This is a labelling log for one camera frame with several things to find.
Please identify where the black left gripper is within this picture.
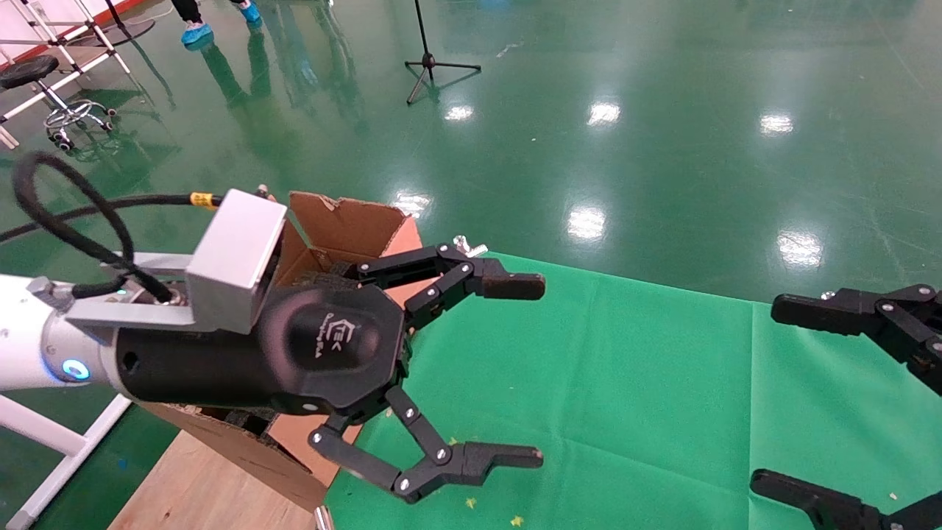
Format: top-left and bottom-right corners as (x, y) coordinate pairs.
(114, 243), (547, 505)

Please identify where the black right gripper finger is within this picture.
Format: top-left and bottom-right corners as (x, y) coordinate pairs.
(750, 469), (942, 530)
(771, 283), (942, 398)

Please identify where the large open cardboard carton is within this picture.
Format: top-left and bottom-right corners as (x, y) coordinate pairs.
(140, 190), (424, 512)

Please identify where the green cloth mat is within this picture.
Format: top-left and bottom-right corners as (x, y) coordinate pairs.
(324, 252), (942, 530)

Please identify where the black foam insert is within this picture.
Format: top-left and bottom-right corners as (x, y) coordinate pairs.
(221, 409), (284, 437)
(293, 269), (363, 289)

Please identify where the black tripod stand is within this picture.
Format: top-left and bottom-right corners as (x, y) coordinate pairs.
(405, 0), (483, 105)

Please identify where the person with blue shoe covers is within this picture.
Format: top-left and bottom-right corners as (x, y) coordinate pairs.
(171, 0), (263, 51)

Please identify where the white height-adjustable desk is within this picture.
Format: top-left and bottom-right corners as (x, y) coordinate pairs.
(0, 392), (133, 530)

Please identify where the black stand with round base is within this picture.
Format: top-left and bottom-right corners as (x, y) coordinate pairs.
(103, 0), (157, 41)

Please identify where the black stool with chrome base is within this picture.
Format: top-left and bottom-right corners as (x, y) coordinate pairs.
(0, 55), (118, 152)

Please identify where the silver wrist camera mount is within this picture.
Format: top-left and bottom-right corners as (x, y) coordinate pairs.
(65, 188), (288, 336)

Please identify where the white frame table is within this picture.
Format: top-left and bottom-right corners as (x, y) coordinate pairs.
(0, 0), (133, 148)

